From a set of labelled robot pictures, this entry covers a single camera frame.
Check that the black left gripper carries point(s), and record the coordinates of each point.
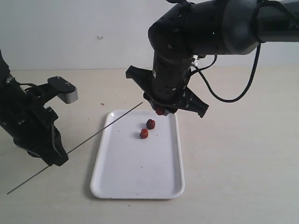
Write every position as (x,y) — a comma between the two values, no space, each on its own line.
(31,125)

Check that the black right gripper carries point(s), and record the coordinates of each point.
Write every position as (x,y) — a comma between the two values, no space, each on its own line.
(167,89)

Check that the large red fruit ball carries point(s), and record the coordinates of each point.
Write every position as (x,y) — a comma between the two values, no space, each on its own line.
(160,111)

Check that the thin metal skewer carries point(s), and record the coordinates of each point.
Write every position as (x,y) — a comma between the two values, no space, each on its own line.
(73,149)

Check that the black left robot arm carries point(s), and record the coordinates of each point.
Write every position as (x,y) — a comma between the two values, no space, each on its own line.
(9,83)

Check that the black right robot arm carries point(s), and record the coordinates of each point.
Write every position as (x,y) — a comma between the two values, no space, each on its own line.
(215,27)

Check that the dark red fruit ball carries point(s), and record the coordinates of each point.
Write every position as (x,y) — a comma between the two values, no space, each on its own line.
(150,124)

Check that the small red fruit ball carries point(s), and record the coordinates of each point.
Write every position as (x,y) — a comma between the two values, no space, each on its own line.
(144,133)

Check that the white rectangular plastic tray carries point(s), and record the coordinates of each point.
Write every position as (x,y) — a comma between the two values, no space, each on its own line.
(128,167)

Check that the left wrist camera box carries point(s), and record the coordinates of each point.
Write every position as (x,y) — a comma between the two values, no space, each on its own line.
(59,87)

